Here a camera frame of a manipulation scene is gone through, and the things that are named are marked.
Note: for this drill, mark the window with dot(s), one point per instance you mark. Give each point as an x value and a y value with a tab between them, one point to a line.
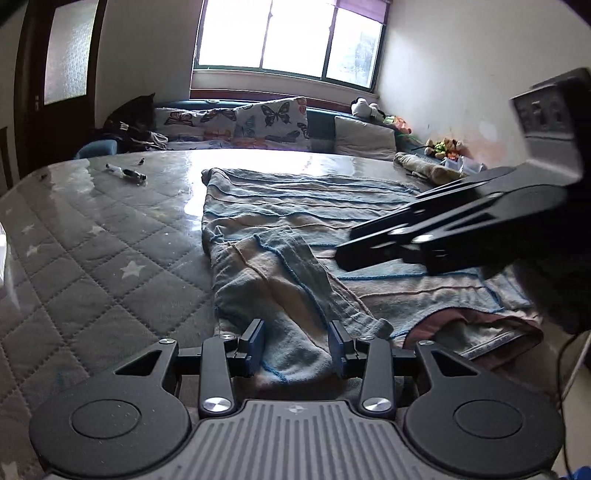
277	37

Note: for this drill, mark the folded floral cloth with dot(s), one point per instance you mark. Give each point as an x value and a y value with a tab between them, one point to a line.
425	167

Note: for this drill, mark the black clear pen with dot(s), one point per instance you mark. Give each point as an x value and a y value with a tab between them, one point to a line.
127	173

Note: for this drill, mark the dark wooden glass door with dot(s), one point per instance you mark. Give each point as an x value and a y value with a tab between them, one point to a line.
32	115

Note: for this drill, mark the green yellow plush toy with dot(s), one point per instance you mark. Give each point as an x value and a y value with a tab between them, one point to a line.
442	148

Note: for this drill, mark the panda plush toy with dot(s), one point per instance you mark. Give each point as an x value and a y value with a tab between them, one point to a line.
364	108

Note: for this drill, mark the butterfly print pillow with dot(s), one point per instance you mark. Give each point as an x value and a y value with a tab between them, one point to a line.
203	142
272	122
194	120

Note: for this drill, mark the pink green plush toy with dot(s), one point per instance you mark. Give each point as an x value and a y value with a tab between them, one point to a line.
399	123

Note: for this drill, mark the grey pillow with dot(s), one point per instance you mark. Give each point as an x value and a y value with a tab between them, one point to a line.
364	138

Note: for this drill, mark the purple roller blind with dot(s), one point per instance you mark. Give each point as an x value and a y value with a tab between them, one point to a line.
362	7

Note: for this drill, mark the blue sofa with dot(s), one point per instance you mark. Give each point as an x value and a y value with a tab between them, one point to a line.
321	127

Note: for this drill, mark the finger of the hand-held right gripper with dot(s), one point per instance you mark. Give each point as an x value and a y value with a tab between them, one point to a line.
415	207
461	240

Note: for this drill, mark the black bag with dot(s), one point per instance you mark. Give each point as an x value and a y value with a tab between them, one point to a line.
134	113

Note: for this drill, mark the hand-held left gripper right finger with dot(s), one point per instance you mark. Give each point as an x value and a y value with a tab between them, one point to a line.
337	346

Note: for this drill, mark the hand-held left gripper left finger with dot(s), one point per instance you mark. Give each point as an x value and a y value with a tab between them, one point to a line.
256	346

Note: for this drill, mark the brown plush bear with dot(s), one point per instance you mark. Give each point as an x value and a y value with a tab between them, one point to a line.
430	146

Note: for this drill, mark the brown orange plush toy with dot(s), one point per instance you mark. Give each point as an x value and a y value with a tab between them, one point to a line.
455	145

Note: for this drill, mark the clear plastic storage box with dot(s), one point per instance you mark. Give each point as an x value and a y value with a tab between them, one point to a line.
466	165

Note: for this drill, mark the striped blue towel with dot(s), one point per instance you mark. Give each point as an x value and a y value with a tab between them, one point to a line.
277	217

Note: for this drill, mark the grey quilted star table cover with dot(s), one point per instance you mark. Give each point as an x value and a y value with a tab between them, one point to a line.
115	258

